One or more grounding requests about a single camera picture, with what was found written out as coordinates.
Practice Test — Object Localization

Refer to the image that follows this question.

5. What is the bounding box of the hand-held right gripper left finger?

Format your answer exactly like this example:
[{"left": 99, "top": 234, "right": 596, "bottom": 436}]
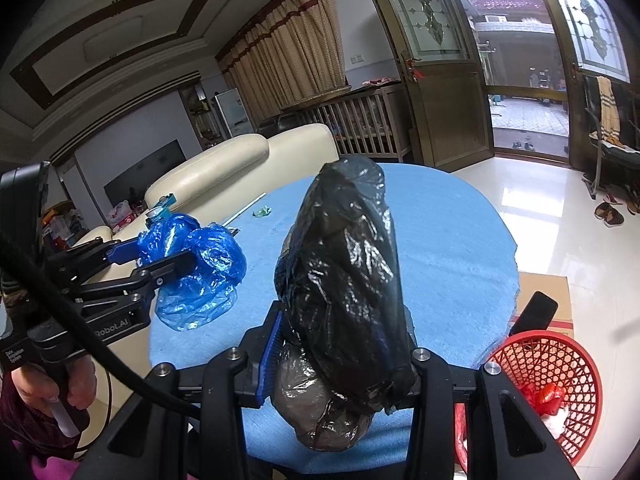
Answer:
[{"left": 75, "top": 302, "right": 286, "bottom": 480}]

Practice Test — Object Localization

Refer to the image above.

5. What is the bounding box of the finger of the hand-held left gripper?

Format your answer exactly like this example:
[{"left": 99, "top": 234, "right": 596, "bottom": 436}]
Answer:
[
  {"left": 60, "top": 250, "right": 198, "bottom": 311},
  {"left": 42, "top": 240, "right": 146, "bottom": 281}
]

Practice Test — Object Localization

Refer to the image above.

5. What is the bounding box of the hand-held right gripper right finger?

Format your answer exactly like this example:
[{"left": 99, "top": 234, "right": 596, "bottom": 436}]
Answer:
[{"left": 385, "top": 347, "right": 581, "bottom": 480}]

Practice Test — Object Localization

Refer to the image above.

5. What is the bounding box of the blue plastic bag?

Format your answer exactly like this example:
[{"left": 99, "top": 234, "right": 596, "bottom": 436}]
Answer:
[{"left": 137, "top": 213, "right": 247, "bottom": 332}]

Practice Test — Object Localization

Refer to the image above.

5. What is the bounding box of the black plastic bag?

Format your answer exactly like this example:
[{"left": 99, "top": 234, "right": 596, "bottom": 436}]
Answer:
[{"left": 273, "top": 156, "right": 418, "bottom": 453}]

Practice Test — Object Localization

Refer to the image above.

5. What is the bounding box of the red plastic bag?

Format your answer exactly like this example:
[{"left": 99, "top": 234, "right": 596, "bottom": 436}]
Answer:
[{"left": 520, "top": 382, "right": 566, "bottom": 418}]

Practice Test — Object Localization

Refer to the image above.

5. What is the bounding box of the white tissue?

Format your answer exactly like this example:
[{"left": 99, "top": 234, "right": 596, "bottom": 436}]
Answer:
[{"left": 542, "top": 405, "right": 568, "bottom": 436}]

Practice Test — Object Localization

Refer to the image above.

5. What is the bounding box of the red mesh basket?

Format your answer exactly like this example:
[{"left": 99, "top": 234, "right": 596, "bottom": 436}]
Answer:
[{"left": 454, "top": 330, "right": 603, "bottom": 473}]

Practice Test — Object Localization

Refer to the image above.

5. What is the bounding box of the person's left forearm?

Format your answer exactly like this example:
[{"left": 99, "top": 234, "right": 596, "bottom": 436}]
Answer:
[{"left": 0, "top": 380, "right": 81, "bottom": 461}]

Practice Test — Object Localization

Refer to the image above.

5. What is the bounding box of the person's left hand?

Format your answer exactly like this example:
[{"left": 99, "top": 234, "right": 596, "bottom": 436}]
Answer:
[{"left": 12, "top": 360, "right": 97, "bottom": 418}]

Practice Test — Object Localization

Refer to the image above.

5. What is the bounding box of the pink plastic bag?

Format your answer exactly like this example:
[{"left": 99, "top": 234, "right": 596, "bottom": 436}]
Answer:
[{"left": 106, "top": 200, "right": 137, "bottom": 233}]

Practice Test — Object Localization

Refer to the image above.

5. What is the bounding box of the black television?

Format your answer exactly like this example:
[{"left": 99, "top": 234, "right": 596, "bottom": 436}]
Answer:
[{"left": 103, "top": 140, "right": 187, "bottom": 206}]

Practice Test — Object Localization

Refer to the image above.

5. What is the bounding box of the long white stick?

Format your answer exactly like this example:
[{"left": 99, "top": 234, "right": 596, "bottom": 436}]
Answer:
[{"left": 222, "top": 191, "right": 267, "bottom": 226}]

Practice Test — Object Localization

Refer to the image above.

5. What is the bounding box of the beige leather sofa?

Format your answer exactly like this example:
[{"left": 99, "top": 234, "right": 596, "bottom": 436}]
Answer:
[{"left": 70, "top": 123, "right": 338, "bottom": 456}]

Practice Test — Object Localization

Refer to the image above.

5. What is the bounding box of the black rectangular object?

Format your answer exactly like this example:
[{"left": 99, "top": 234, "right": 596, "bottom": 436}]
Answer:
[{"left": 507, "top": 290, "right": 559, "bottom": 336}]

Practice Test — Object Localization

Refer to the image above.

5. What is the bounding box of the brown cardboard box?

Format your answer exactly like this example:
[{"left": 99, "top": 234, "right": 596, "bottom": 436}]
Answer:
[{"left": 509, "top": 270, "right": 576, "bottom": 343}]

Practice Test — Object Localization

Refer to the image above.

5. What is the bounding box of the dark display shelf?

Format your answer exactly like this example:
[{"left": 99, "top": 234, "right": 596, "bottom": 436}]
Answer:
[{"left": 179, "top": 82, "right": 221, "bottom": 153}]

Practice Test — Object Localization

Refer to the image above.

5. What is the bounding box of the white refrigerator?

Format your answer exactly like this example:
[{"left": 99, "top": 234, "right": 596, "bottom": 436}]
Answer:
[{"left": 214, "top": 88, "right": 253, "bottom": 138}]

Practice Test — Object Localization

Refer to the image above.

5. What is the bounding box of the wooden crib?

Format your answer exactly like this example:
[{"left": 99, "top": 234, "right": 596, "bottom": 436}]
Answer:
[{"left": 277, "top": 82, "right": 413, "bottom": 163}]

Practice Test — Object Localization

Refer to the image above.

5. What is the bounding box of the beige curtain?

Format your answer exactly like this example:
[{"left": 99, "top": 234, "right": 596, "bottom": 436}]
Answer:
[{"left": 216, "top": 0, "right": 347, "bottom": 111}]

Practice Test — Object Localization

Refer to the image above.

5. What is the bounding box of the wooden stained glass door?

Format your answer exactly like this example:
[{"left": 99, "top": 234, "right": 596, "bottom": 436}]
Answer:
[
  {"left": 357, "top": 0, "right": 496, "bottom": 168},
  {"left": 537, "top": 0, "right": 640, "bottom": 161}
]

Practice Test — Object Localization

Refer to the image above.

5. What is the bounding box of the dark metal chair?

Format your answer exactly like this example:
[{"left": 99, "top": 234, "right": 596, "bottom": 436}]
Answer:
[{"left": 582, "top": 75, "right": 640, "bottom": 201}]

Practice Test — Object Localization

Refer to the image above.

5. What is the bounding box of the striped cloth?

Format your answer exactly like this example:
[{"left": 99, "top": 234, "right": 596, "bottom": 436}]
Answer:
[{"left": 596, "top": 76, "right": 622, "bottom": 147}]

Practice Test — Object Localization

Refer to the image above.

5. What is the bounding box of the thick black cable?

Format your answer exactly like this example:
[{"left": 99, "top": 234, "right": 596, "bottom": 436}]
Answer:
[{"left": 0, "top": 232, "right": 203, "bottom": 418}]

